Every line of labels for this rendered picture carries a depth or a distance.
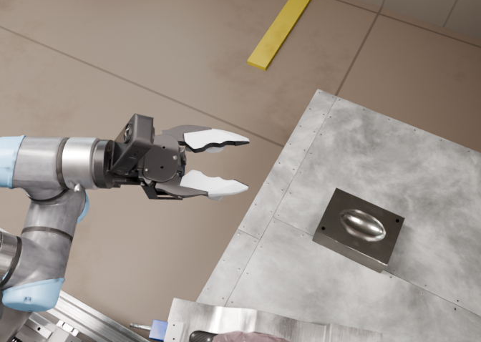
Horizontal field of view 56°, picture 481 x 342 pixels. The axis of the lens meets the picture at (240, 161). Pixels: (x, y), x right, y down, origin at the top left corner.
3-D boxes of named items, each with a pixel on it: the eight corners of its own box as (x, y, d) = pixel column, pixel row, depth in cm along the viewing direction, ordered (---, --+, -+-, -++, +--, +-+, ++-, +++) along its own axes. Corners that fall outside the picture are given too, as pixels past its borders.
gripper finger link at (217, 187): (248, 197, 67) (189, 179, 68) (248, 182, 61) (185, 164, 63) (242, 216, 66) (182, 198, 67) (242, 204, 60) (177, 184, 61)
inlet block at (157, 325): (129, 337, 111) (124, 333, 106) (135, 316, 113) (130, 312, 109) (181, 348, 109) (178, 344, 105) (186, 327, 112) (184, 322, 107)
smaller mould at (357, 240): (311, 240, 126) (315, 231, 120) (331, 198, 133) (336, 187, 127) (380, 273, 122) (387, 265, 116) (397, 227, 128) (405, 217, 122)
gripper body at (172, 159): (190, 155, 71) (114, 154, 72) (185, 131, 63) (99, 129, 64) (187, 202, 68) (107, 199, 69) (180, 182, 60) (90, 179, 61)
